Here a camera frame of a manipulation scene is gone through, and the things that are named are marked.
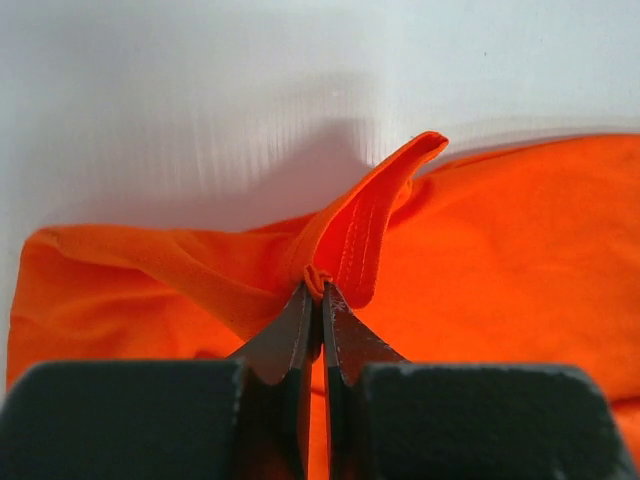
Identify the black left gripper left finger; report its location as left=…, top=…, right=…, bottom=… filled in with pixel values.
left=1, top=286, right=314, bottom=479

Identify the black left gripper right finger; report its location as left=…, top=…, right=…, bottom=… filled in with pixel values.
left=322, top=284, right=639, bottom=479

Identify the orange t shirt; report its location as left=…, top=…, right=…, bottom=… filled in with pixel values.
left=7, top=132, right=639, bottom=479

